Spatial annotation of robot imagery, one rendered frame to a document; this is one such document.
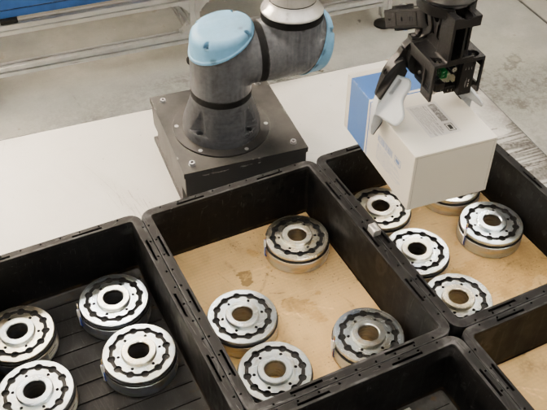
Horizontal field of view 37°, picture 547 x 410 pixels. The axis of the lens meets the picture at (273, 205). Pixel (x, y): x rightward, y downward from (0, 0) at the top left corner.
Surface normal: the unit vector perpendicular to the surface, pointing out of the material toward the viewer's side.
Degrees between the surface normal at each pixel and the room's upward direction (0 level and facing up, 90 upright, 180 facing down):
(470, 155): 90
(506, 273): 0
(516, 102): 0
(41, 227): 0
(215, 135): 74
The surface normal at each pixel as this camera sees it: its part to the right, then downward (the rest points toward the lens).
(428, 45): 0.01, -0.73
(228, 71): 0.26, 0.68
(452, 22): -0.93, 0.23
